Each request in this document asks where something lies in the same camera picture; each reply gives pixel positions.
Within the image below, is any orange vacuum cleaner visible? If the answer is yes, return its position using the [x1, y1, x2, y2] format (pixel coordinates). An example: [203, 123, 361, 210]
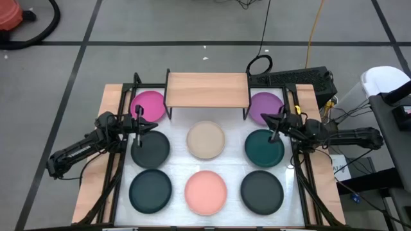
[0, 0, 24, 31]

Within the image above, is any black device with screen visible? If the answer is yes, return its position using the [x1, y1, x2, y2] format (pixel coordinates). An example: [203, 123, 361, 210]
[392, 104, 411, 131]

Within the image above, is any green plate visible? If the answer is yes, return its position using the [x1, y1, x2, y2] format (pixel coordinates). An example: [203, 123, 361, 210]
[244, 128, 286, 168]

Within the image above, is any white chair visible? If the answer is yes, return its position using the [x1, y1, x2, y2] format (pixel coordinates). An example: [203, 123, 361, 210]
[360, 65, 411, 99]

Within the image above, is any dark teal plate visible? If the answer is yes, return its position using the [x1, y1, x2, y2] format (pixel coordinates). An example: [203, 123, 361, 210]
[128, 169, 173, 215]

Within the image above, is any black vacuum hose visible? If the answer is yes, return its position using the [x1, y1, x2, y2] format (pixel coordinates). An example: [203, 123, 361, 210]
[0, 0, 61, 51]

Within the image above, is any black aluminium table frame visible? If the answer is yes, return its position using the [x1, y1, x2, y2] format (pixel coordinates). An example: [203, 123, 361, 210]
[76, 72, 344, 231]

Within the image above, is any black cable bundle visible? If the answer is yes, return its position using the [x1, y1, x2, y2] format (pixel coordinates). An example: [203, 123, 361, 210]
[236, 0, 259, 10]

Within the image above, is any white paper label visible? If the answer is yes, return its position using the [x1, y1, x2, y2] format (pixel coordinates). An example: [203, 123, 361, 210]
[330, 154, 353, 182]

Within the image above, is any grey desk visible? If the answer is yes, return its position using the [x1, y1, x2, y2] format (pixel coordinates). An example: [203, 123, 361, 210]
[369, 92, 411, 193]

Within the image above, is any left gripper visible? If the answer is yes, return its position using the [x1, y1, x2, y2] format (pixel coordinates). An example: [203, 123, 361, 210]
[123, 105, 159, 149]

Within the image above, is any dark grey plate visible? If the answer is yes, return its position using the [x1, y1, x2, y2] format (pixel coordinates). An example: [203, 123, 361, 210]
[240, 169, 285, 216]
[130, 130, 171, 169]

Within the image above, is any salmon plate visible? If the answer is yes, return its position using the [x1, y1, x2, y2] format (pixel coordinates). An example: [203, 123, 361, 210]
[184, 170, 228, 216]

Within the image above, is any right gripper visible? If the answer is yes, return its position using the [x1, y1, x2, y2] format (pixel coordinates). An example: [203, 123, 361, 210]
[260, 107, 299, 143]

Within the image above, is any wooden shelf with black legs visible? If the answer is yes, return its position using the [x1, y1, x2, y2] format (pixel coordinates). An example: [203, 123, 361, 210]
[162, 68, 252, 121]

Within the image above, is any pink plate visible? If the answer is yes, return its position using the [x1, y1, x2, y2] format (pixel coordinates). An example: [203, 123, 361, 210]
[130, 90, 167, 123]

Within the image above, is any purple plate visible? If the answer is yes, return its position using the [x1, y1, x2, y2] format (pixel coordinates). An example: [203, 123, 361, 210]
[249, 92, 285, 126]

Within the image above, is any yellow cable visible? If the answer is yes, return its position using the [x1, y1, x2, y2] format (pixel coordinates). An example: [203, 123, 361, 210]
[304, 0, 326, 69]

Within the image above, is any beige plate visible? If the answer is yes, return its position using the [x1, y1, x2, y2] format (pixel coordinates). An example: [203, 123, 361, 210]
[186, 120, 226, 160]

